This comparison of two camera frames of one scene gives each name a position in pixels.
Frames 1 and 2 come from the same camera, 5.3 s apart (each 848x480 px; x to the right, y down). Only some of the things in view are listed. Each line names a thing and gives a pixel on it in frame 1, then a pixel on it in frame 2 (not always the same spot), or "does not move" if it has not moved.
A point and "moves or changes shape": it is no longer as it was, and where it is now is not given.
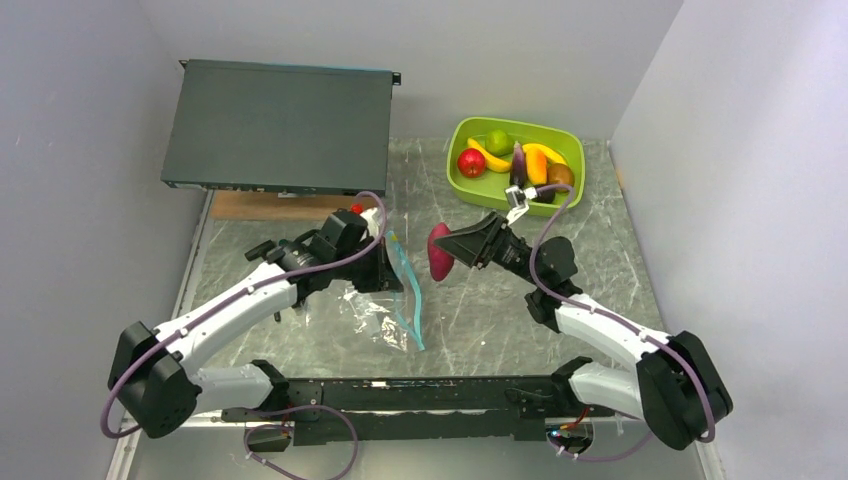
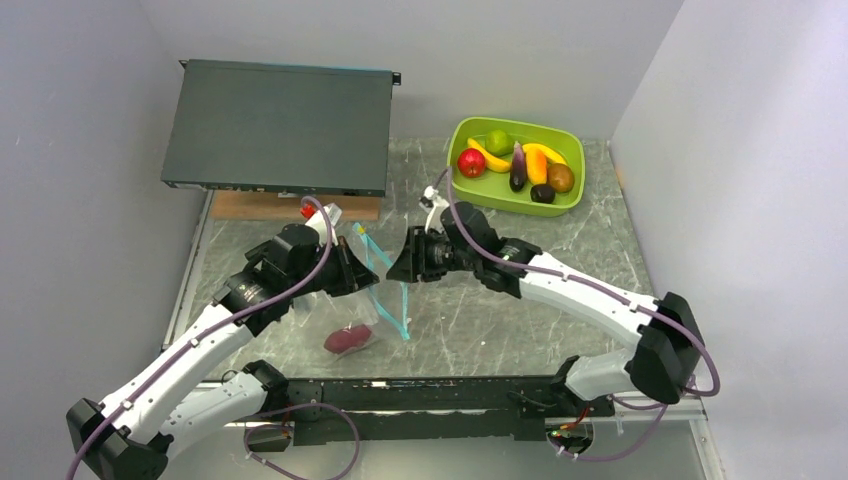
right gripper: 477,244 → 414,262
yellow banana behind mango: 551,154 does not move
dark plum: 545,194 does not move
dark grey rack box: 277,128 does not move
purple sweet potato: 440,259 moves or changes shape
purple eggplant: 518,166 does not move
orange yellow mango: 536,166 does not move
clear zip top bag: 390,317 moves or changes shape
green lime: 499,143 does not move
